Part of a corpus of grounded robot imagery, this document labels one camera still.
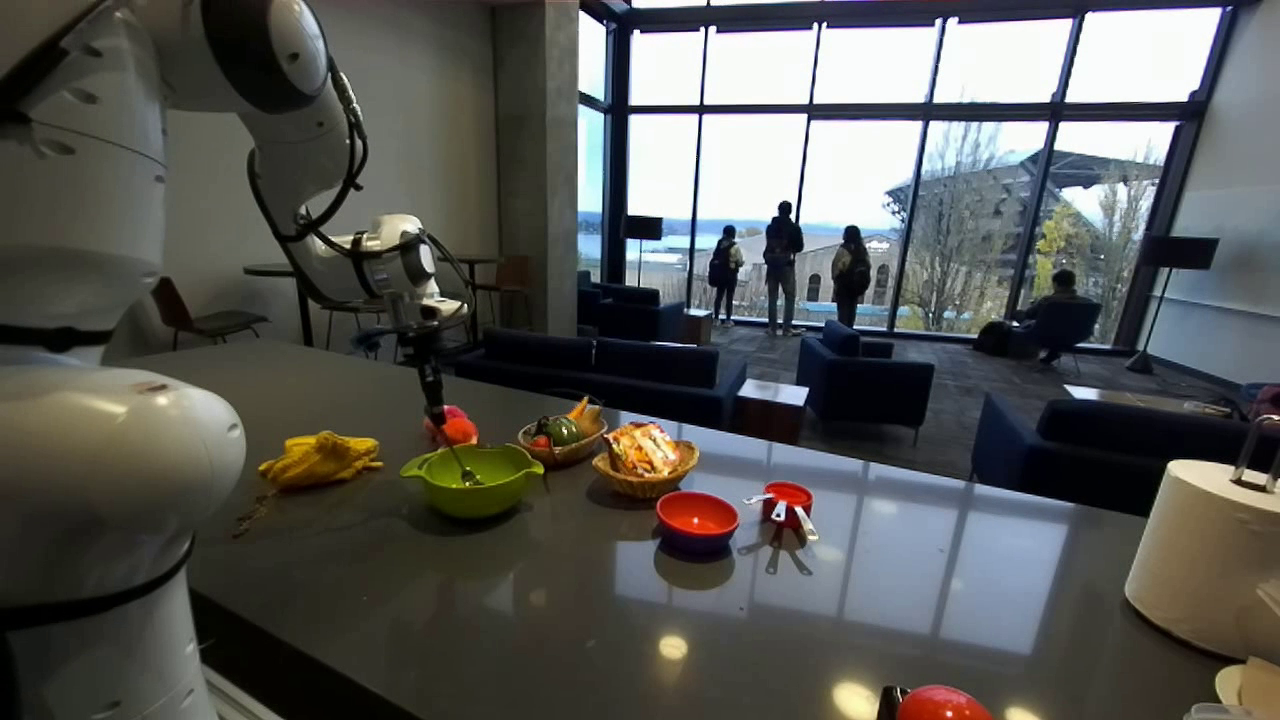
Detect wicker basket with bread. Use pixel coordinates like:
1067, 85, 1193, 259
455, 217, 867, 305
583, 419, 704, 504

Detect white paper towel roll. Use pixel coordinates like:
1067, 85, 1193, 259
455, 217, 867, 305
1119, 454, 1280, 662

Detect long dark blue sofa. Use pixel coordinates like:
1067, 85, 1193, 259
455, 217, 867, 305
453, 330, 752, 431

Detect tall standing person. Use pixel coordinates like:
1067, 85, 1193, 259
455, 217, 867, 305
761, 196, 809, 336

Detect dark sofa with low back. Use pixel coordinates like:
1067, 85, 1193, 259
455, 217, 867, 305
971, 391, 1261, 516

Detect dark armchair by window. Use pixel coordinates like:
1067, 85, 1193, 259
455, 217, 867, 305
577, 282, 669, 340

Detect round cafe table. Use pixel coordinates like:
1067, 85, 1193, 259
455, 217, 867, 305
240, 259, 325, 351

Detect green bowl with handle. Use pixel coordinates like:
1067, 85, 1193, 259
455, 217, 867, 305
395, 442, 550, 524

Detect toy bread pieces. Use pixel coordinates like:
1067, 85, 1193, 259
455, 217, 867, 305
608, 419, 687, 480

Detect dark blue armchair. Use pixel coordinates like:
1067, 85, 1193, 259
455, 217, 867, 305
793, 318, 942, 431

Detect small square side table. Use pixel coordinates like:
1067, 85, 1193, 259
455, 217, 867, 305
731, 375, 812, 446

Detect small red cup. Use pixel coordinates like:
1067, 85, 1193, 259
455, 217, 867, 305
755, 477, 818, 536

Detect short standing person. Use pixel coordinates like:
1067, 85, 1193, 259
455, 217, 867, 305
704, 222, 749, 334

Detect wicker basket with toy vegetables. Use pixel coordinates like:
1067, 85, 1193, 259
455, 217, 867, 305
513, 391, 612, 472

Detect yellow cloth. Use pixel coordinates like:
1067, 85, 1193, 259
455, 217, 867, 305
257, 424, 388, 494

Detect red orange toy fruit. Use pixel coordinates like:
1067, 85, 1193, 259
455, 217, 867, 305
425, 402, 485, 454

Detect red bowl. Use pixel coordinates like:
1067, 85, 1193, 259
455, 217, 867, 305
653, 484, 739, 553

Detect red round object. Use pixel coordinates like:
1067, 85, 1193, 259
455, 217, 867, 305
891, 677, 998, 720

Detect white plate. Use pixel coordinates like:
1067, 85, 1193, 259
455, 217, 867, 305
1208, 651, 1280, 720

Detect black speaker on stand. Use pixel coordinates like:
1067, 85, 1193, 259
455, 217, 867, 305
1126, 231, 1225, 375

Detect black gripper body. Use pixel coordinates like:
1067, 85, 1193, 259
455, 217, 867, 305
395, 305, 465, 375

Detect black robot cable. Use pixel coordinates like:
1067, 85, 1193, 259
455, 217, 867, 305
240, 56, 476, 325

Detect standing person in dark coat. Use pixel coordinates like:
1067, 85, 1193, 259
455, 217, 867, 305
830, 222, 876, 334

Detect seated person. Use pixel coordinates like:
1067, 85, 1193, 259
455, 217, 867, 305
1017, 266, 1105, 359

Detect dark low chair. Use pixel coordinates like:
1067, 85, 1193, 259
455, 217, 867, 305
148, 274, 273, 350

